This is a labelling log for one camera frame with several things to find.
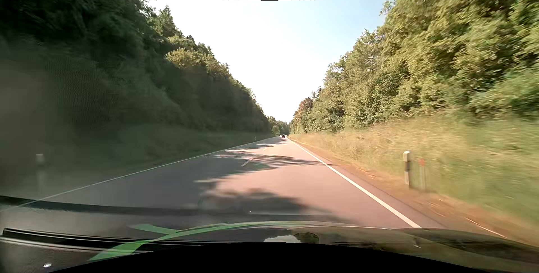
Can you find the car's own bonnet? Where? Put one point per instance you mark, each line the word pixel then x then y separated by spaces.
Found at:
pixel 261 233

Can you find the road markings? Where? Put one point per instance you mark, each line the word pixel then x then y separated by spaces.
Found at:
pixel 364 191

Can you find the wood of green trees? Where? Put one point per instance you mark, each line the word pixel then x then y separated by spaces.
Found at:
pixel 442 54
pixel 105 62

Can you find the small red marker post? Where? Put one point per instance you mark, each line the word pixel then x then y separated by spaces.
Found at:
pixel 422 172

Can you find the grass verge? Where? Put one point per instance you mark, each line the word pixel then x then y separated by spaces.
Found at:
pixel 454 159
pixel 118 151

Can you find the white marker post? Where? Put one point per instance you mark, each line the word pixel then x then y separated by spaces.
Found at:
pixel 39 160
pixel 407 168

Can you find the grey asphalt road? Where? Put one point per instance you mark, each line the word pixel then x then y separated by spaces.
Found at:
pixel 269 180

